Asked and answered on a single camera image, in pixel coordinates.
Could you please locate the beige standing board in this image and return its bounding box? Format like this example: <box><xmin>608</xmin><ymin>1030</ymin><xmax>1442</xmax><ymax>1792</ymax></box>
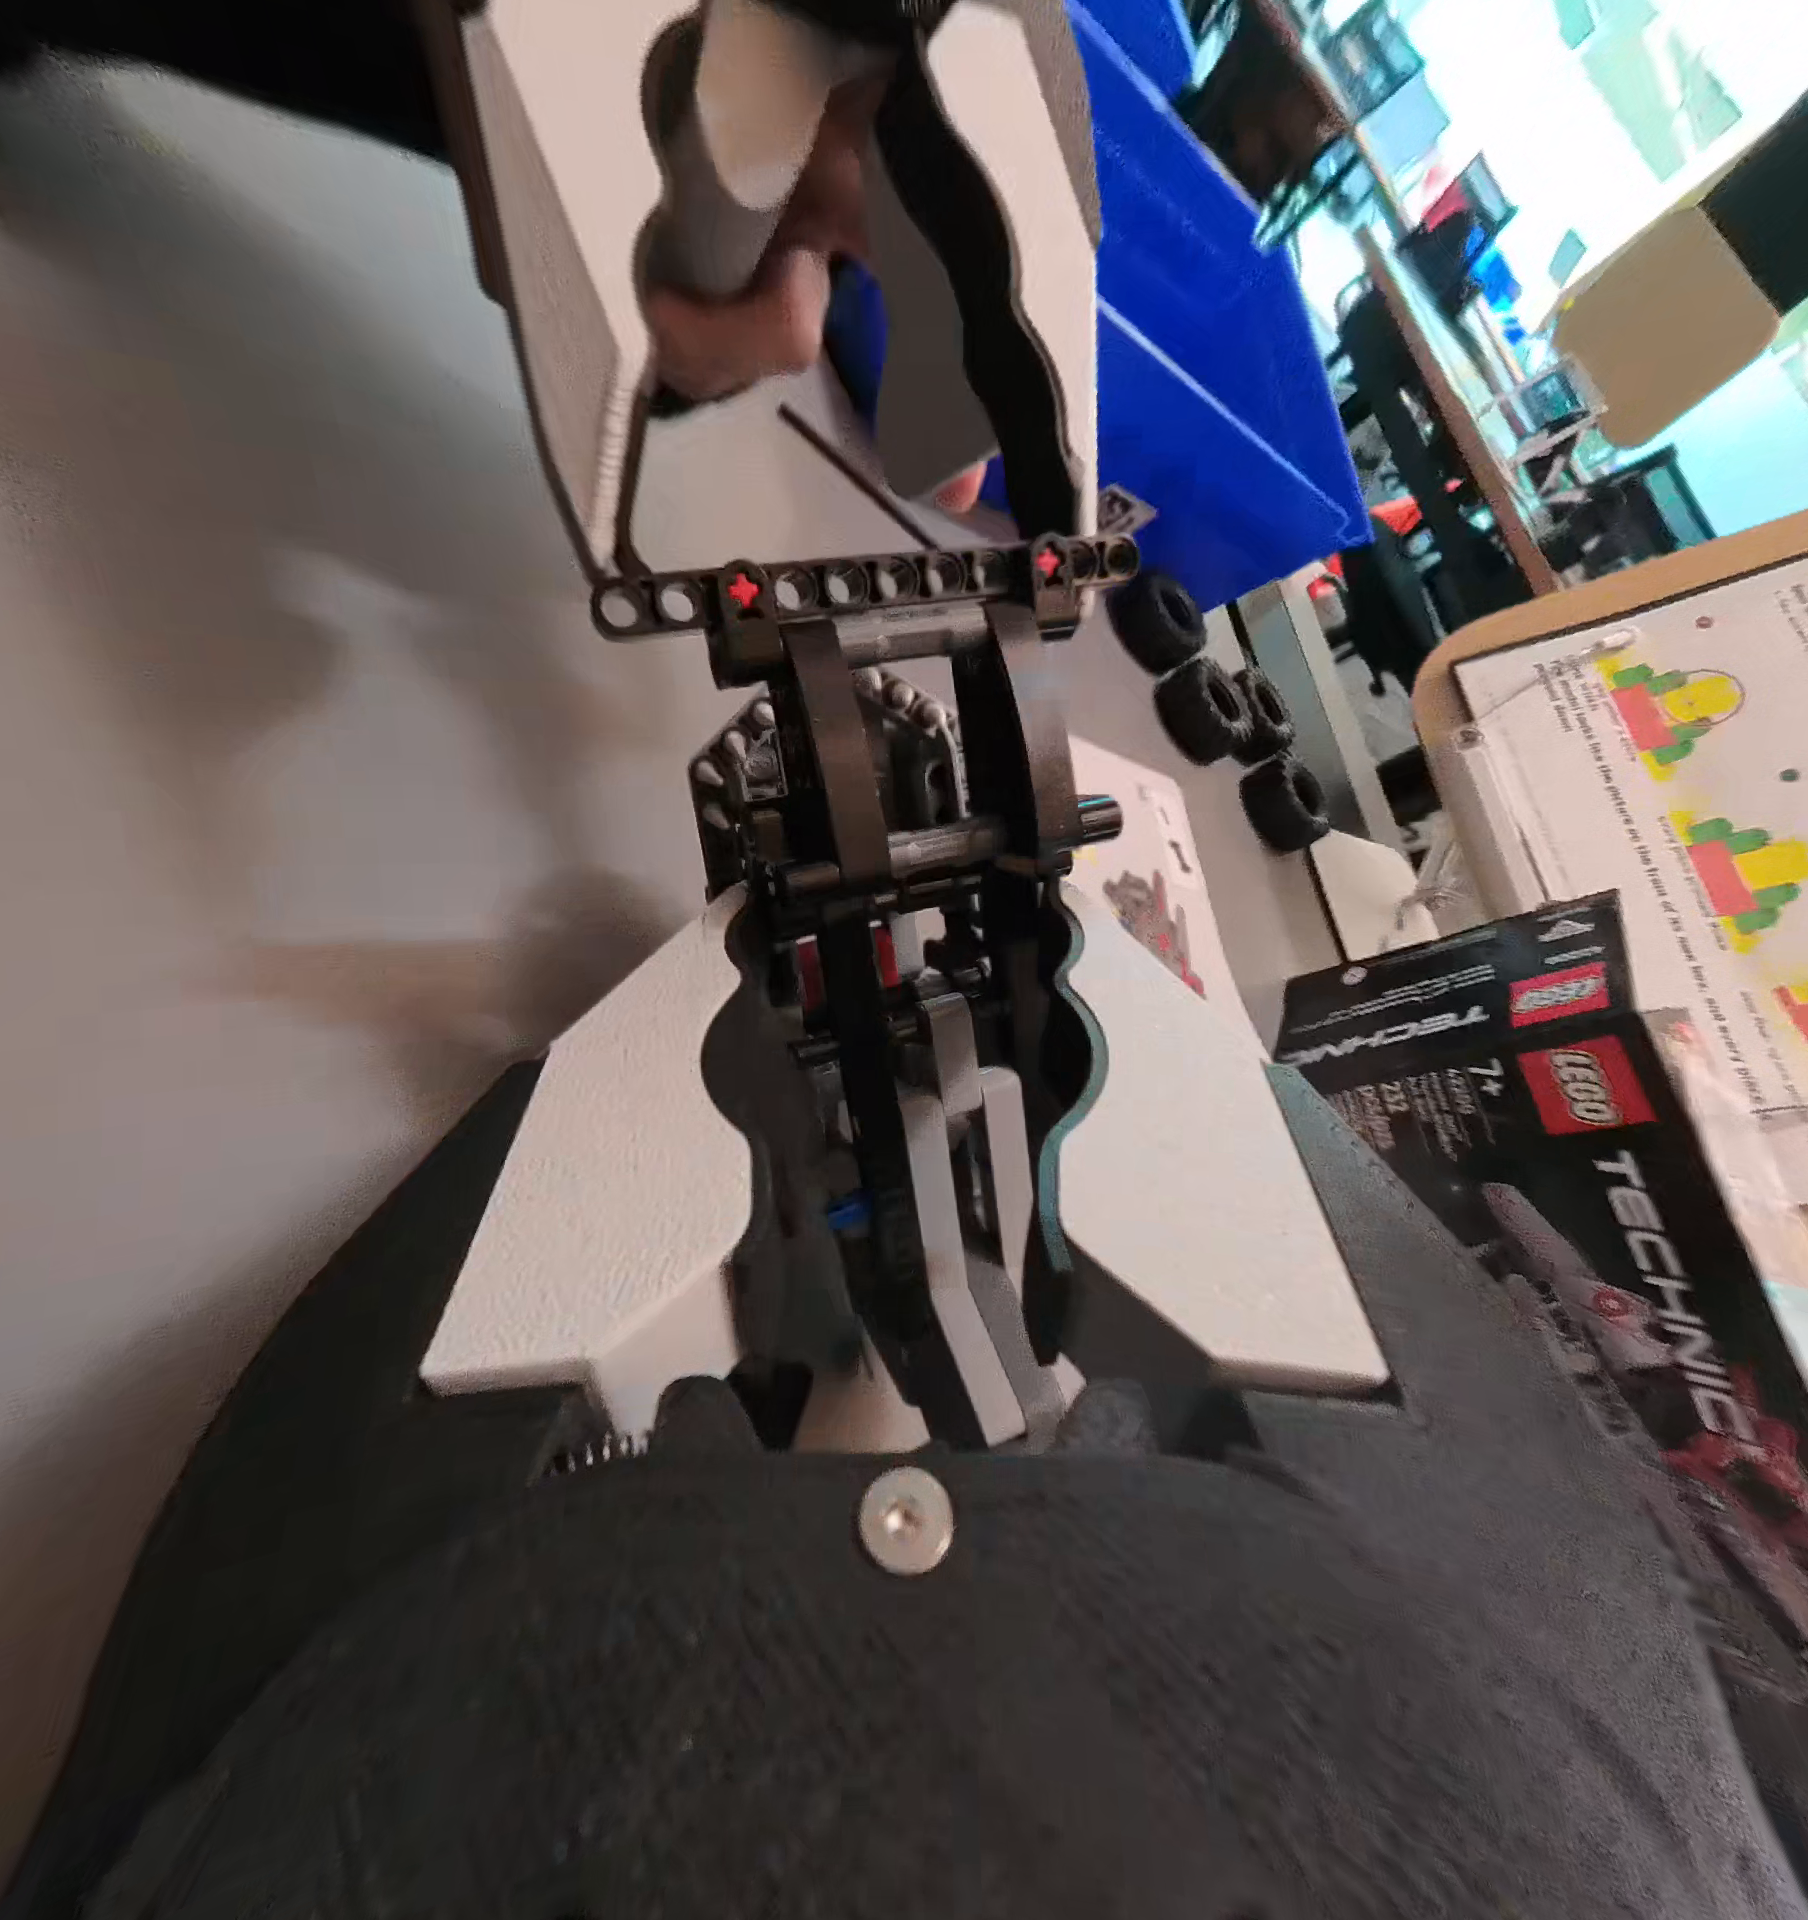
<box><xmin>1555</xmin><ymin>202</ymin><xmax>1781</xmax><ymax>451</ymax></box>

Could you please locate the person's left hand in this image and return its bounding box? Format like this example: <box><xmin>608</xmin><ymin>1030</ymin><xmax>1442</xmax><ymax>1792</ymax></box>
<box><xmin>640</xmin><ymin>105</ymin><xmax>996</xmax><ymax>520</ymax></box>

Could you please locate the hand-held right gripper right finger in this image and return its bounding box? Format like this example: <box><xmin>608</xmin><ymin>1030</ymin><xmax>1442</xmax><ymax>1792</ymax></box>
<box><xmin>1024</xmin><ymin>883</ymin><xmax>1394</xmax><ymax>1401</ymax></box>

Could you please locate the black panel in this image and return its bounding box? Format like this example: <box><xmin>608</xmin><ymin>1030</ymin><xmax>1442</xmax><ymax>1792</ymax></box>
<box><xmin>1698</xmin><ymin>45</ymin><xmax>1808</xmax><ymax>317</ymax></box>

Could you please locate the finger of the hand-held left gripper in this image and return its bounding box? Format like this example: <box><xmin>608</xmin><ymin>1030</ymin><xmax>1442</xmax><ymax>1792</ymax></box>
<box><xmin>421</xmin><ymin>0</ymin><xmax>709</xmax><ymax>590</ymax></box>
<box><xmin>874</xmin><ymin>0</ymin><xmax>1104</xmax><ymax>542</ymax></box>

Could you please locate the white printed instruction sheet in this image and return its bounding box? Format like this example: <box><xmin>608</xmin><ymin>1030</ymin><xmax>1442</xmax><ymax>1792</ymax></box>
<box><xmin>1449</xmin><ymin>578</ymin><xmax>1808</xmax><ymax>1208</ymax></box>

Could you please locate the white instruction booklet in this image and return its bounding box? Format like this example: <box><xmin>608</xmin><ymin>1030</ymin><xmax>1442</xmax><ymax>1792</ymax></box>
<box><xmin>1061</xmin><ymin>731</ymin><xmax>1356</xmax><ymax>1053</ymax></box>

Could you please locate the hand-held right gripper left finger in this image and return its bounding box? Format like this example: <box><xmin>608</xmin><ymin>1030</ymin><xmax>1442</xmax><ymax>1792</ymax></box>
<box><xmin>421</xmin><ymin>881</ymin><xmax>785</xmax><ymax>1396</ymax></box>

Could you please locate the black toy set box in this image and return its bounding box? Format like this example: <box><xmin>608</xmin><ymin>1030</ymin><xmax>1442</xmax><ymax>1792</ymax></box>
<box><xmin>1270</xmin><ymin>890</ymin><xmax>1808</xmax><ymax>1787</ymax></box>

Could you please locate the grey black toy brick model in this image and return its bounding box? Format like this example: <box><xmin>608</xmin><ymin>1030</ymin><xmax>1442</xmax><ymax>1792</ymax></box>
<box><xmin>591</xmin><ymin>530</ymin><xmax>1146</xmax><ymax>1451</ymax></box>

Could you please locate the blue storage bin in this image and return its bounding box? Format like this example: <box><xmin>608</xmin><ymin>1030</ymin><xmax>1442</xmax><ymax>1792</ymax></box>
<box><xmin>1066</xmin><ymin>31</ymin><xmax>1372</xmax><ymax>613</ymax></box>
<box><xmin>1066</xmin><ymin>0</ymin><xmax>1203</xmax><ymax>95</ymax></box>

